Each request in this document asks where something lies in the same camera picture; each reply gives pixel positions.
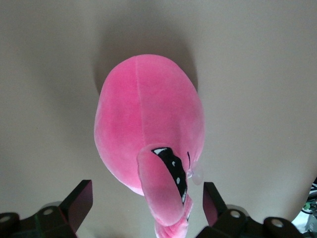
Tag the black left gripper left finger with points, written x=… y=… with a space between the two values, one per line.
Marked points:
x=74 y=208

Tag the green terminal connector board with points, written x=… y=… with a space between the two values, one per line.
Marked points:
x=309 y=207

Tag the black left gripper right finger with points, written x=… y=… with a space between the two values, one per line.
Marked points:
x=215 y=208

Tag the hot pink round plush toy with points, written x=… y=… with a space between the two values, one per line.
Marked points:
x=148 y=124

